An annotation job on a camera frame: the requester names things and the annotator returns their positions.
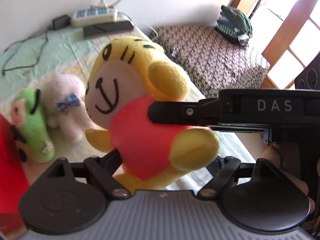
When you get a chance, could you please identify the white charger plug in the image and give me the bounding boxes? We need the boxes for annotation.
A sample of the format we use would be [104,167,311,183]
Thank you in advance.
[99,0,117,8]

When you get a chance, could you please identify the green frog-hood plush toy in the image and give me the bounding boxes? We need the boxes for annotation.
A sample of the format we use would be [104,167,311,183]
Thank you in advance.
[10,88,55,163]

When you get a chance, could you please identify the red cardboard box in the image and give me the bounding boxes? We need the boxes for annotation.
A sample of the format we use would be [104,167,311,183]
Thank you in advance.
[0,116,29,234]

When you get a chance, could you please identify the wooden window frame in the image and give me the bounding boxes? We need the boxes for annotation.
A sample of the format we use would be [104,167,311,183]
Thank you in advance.
[238,0,319,89]

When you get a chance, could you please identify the person's hand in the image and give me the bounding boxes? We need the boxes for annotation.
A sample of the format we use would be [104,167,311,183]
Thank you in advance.
[262,144,316,221]

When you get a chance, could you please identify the black adapter cable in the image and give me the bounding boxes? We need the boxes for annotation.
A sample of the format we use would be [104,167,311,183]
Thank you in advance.
[2,27,54,76]

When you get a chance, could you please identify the white blue power strip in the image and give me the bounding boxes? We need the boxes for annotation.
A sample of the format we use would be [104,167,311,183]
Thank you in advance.
[71,7,118,27]

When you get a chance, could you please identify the yellow tiger plush red shirt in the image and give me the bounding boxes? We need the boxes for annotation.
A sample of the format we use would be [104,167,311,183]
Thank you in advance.
[85,36,219,192]

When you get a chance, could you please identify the white bunny plush blue bow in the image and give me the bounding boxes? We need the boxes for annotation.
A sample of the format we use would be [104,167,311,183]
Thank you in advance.
[41,73,95,143]

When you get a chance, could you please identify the folded green clothes pile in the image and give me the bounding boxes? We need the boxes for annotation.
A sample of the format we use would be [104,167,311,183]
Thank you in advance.
[215,5,253,47]

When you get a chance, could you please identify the pastel cartoon bed sheet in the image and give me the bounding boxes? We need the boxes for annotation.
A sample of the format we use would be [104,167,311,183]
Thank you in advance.
[0,24,257,190]

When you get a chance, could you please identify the black power adapter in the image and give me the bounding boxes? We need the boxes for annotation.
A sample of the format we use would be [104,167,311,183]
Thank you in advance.
[52,14,71,30]

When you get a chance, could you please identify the black smartphone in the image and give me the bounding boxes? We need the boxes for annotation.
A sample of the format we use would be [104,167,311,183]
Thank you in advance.
[83,21,134,38]

